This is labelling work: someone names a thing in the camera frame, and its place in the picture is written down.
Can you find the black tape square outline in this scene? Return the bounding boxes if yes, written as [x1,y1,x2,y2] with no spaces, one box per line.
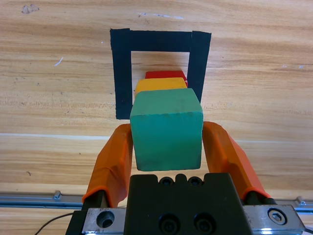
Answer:
[110,28,212,120]

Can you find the aluminium extrusion rail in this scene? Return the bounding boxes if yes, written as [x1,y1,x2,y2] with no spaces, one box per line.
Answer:
[0,190,313,214]

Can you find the yellow wooden block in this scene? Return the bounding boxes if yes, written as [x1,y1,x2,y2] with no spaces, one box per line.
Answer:
[134,77,188,95]

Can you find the green wooden block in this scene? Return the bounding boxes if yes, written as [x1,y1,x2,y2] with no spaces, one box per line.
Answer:
[130,88,204,171]

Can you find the thin black table cable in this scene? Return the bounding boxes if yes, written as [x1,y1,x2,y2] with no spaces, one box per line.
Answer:
[35,212,74,235]

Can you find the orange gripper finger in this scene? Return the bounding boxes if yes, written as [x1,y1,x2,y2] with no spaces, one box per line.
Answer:
[82,123,134,210]
[202,121,277,206]

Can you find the red wooden block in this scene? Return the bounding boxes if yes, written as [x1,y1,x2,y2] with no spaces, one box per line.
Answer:
[145,70,188,87]

